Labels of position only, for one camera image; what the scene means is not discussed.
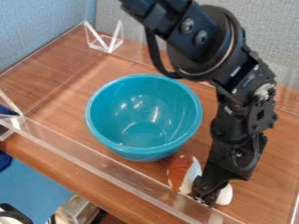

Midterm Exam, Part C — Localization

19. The brown and white toy mushroom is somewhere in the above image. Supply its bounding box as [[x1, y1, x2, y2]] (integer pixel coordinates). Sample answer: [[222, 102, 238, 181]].
[[167, 154, 234, 206]]

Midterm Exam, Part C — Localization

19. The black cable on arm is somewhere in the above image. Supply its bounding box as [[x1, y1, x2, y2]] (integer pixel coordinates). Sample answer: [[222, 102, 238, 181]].
[[231, 136, 269, 170]]

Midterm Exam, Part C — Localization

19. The clear acrylic barrier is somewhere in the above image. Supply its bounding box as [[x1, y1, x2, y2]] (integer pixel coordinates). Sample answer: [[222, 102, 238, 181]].
[[94, 28, 299, 116], [0, 117, 243, 224]]

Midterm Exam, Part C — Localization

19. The clear box under table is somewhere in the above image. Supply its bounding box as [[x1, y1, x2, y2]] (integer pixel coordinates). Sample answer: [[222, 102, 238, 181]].
[[46, 195, 99, 224]]

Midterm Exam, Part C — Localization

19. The clear acrylic left bracket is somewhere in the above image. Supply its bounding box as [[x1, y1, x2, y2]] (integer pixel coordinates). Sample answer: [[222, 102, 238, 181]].
[[0, 89, 24, 141]]

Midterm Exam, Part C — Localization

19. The black object bottom left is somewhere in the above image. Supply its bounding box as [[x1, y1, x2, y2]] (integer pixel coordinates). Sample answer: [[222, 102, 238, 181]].
[[0, 203, 34, 224]]

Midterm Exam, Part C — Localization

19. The blue cloth object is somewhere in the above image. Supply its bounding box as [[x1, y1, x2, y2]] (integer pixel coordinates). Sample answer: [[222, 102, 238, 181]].
[[0, 104, 19, 172]]

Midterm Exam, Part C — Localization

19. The clear acrylic corner bracket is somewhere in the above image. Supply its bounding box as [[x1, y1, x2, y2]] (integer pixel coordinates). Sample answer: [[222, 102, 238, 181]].
[[83, 21, 124, 53]]

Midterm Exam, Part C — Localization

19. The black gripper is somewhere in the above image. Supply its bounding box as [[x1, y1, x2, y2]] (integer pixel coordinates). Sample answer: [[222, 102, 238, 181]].
[[191, 132, 270, 208]]

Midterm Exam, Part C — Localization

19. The clear acrylic front barrier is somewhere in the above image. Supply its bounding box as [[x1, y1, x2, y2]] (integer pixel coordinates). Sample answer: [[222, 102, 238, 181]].
[[0, 117, 243, 224]]

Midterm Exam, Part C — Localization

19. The blue ceramic bowl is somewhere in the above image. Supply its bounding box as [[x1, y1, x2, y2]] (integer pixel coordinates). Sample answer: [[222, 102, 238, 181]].
[[86, 73, 203, 162]]

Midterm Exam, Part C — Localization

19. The clear acrylic back barrier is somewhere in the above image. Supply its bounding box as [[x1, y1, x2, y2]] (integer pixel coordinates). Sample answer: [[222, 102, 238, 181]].
[[94, 28, 299, 116]]

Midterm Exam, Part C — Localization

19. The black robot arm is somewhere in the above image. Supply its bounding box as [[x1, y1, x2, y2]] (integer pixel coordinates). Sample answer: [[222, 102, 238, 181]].
[[119, 0, 278, 207]]

